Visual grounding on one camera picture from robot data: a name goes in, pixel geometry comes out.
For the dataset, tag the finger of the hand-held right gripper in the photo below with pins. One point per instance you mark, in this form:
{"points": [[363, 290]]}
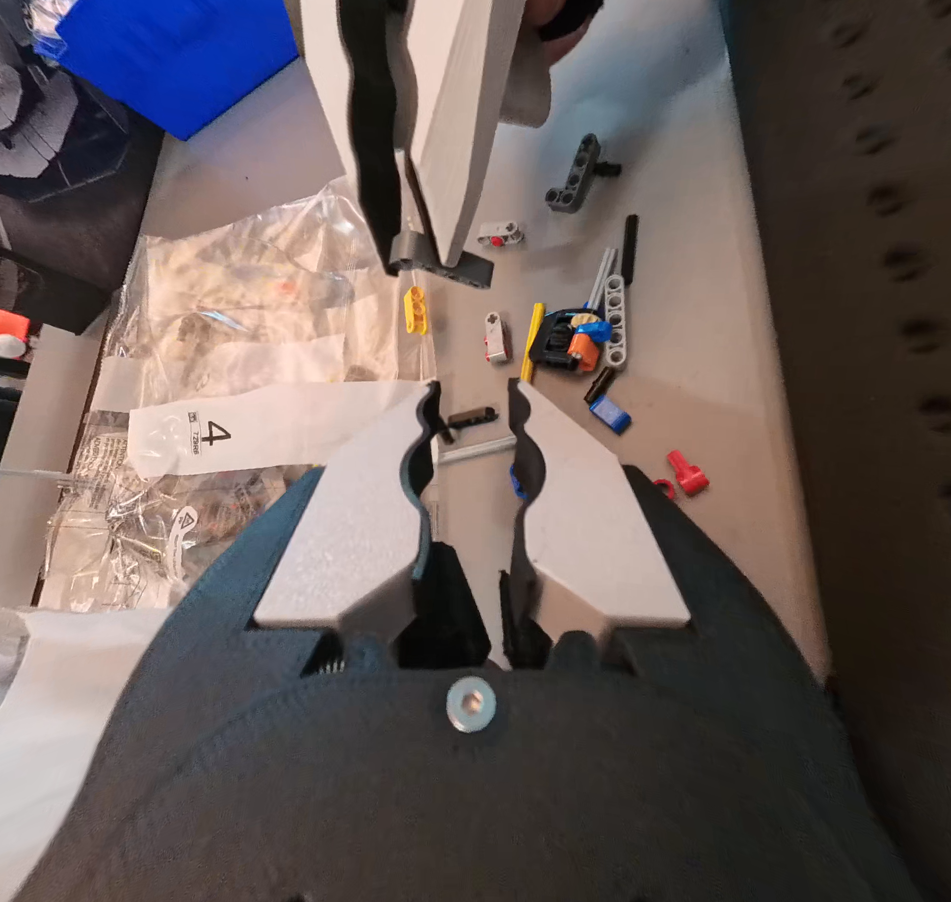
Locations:
{"points": [[468, 63], [323, 40]]}

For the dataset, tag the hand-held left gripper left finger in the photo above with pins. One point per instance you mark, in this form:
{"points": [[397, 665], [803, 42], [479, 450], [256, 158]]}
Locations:
{"points": [[342, 538]]}

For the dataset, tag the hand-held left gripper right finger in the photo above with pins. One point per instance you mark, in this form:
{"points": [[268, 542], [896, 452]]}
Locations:
{"points": [[602, 538]]}

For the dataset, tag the dark grey lego liftarm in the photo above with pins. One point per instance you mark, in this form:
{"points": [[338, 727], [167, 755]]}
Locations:
{"points": [[438, 265]]}

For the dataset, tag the yellow lego pin connector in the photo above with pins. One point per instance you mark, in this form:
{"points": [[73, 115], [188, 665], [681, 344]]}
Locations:
{"points": [[416, 309]]}

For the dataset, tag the red lego connector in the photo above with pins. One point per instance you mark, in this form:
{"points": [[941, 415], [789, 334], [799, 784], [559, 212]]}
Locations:
{"points": [[687, 471], [663, 487]]}

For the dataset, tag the dark grey bent lego beam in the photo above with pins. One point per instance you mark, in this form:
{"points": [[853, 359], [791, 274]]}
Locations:
{"points": [[572, 178]]}

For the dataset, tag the blue curved lego tile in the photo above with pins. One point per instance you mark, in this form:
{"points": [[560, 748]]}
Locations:
{"points": [[611, 414]]}

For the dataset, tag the dark lego pin connector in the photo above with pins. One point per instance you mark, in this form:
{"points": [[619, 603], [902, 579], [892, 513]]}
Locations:
{"points": [[472, 418]]}

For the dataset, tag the long black lego axle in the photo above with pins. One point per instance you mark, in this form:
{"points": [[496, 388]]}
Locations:
{"points": [[631, 248]]}

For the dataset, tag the yellow lego axle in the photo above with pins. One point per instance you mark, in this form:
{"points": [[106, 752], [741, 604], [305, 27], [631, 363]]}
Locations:
{"points": [[531, 341]]}

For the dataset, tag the black lego set box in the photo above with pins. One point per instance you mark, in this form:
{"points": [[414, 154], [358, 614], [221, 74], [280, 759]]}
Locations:
{"points": [[59, 174]]}

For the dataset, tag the white connector red pin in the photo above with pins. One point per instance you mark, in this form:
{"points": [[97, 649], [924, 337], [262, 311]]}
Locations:
{"points": [[496, 337], [501, 234]]}

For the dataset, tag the blue plastic bin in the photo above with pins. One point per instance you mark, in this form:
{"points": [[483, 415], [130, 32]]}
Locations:
{"points": [[171, 40]]}

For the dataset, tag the long thin grey axle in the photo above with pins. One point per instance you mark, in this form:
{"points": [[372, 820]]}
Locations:
{"points": [[475, 450]]}

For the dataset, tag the light grey five-hole beam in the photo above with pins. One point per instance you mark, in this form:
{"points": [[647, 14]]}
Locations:
{"points": [[615, 319]]}

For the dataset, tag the black dimpled mat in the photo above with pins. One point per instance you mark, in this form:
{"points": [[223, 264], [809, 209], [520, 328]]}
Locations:
{"points": [[854, 323]]}

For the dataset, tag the red storage box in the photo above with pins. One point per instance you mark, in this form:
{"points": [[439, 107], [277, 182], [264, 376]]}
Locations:
{"points": [[11, 324]]}

